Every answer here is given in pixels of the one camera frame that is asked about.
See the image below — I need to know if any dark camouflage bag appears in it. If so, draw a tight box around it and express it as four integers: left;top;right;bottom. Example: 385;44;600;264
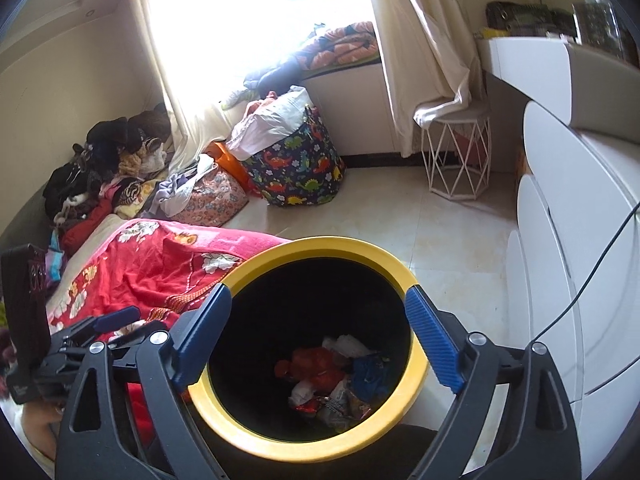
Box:
486;1;576;36

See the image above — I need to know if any dinosaur print laundry basket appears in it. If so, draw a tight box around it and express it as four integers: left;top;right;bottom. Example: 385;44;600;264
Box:
242;105;346;207

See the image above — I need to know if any clear cosmetics organizer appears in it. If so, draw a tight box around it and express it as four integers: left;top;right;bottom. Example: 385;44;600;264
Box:
572;0;626;53

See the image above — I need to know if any white wire stool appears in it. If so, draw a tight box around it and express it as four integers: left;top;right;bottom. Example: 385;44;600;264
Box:
420;100;493;201

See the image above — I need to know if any orange patterned quilt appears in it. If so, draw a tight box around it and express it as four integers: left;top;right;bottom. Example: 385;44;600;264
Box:
295;21;381;68

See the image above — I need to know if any pink orange garment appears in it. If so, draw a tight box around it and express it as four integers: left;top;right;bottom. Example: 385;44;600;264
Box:
244;91;281;117

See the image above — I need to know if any brown patterned blanket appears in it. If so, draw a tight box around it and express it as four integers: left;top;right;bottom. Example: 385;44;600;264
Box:
110;180;161;211

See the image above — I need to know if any blue plastic bag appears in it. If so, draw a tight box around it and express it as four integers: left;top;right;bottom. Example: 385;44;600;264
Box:
350;355;396;403

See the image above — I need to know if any white rounded drawer cabinet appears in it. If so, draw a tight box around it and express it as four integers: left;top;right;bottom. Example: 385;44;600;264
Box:
505;100;640;476

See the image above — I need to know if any green print pillow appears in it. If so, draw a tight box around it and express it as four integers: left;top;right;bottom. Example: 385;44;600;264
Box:
220;87;251;111

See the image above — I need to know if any white vanity desk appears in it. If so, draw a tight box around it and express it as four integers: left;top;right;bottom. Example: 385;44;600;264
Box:
475;35;640;131

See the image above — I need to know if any beige white garment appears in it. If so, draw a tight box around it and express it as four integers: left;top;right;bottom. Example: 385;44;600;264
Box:
117;140;168;173

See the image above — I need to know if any pile of dark clothes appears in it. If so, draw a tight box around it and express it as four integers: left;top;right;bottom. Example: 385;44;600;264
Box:
42;105;173;221

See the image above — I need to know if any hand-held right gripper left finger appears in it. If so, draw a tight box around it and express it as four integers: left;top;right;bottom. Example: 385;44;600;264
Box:
54;282;233;480

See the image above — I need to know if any pale lavender garment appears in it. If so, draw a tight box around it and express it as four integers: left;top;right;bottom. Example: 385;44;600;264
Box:
145;155;216;218

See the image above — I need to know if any person's left forearm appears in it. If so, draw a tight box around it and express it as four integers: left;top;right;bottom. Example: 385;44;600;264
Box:
14;392;63;466

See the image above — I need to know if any yellow rimmed black trash bin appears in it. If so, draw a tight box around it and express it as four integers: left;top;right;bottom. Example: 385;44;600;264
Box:
189;236;431;465

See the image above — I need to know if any white plastic bag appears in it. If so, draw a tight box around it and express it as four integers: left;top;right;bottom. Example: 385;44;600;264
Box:
226;86;312;161

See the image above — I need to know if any cream curtain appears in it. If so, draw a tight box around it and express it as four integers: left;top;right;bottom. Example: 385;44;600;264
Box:
125;0;261;161
360;0;483;128

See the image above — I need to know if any red plastic cup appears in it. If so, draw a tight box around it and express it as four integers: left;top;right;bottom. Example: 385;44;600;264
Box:
274;347;348;386

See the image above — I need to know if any beige mattress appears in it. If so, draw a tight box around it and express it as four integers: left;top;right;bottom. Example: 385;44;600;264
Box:
50;215;126;301

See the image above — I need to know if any red floral blanket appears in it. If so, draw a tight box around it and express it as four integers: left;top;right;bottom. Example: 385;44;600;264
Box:
45;217;291;441

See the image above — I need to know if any red cloth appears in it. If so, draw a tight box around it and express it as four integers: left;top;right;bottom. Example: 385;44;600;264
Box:
60;200;116;251

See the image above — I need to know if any pink floral bag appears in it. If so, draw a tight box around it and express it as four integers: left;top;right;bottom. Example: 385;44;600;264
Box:
170;167;249;228

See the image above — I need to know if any grey bed headboard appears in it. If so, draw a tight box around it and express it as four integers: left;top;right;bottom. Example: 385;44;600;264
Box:
0;160;66;251

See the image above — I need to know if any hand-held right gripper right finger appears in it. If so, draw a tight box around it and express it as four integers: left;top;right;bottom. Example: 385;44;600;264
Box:
404;284;583;480

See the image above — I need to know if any black cable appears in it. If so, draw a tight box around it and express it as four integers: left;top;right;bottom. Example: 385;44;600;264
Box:
527;200;640;346

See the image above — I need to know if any black down jacket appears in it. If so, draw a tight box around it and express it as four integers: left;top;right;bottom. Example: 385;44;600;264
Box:
243;55;306;93

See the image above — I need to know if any striped blue pink garment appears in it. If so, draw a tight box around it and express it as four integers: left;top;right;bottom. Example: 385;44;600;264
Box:
45;245;68;281

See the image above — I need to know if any orange bag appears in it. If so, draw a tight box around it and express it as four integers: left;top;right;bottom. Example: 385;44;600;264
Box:
206;141;261;196

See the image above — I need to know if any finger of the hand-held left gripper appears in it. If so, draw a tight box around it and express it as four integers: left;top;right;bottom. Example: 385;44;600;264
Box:
107;329;151;351
52;306;142;348

